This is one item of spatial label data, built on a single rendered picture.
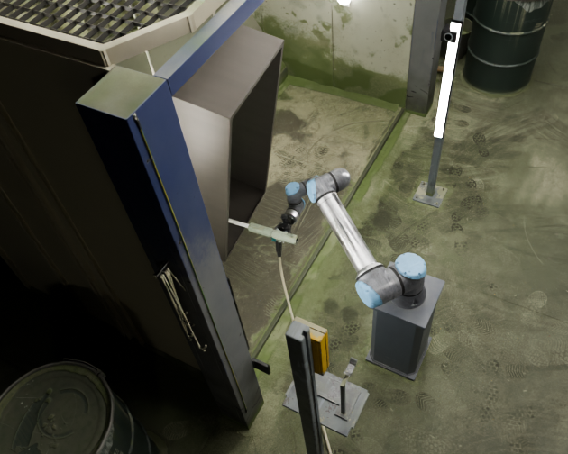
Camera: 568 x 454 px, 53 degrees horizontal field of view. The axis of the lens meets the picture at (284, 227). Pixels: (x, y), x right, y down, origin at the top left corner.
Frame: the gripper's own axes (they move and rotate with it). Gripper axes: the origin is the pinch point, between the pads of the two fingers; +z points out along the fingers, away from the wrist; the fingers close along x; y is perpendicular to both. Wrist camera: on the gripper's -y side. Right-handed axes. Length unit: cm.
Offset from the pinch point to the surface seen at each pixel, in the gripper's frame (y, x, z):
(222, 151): -86, 13, 32
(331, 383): -21, -62, 89
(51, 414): -17, 46, 146
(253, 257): 47, 26, -18
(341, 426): -19, -72, 106
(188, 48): -169, -9, 83
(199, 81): -113, 27, 20
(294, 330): -102, -56, 120
